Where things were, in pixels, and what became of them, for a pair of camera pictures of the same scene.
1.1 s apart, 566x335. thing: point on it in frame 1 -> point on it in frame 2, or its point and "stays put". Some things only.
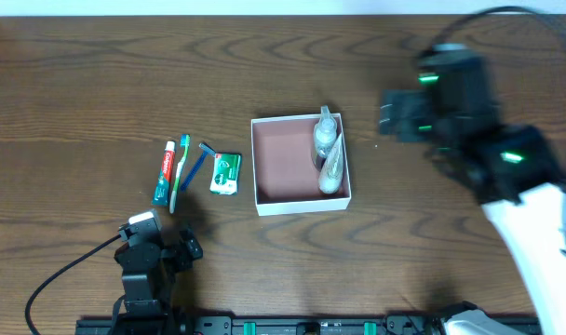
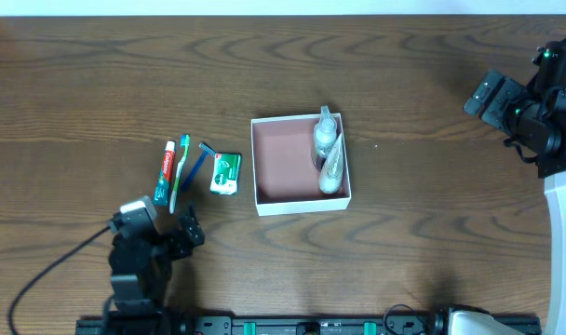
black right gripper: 405,116 -> 499,104
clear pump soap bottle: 325,131 stays put
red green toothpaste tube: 160,194 stays put
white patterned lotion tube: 331,174 stays put
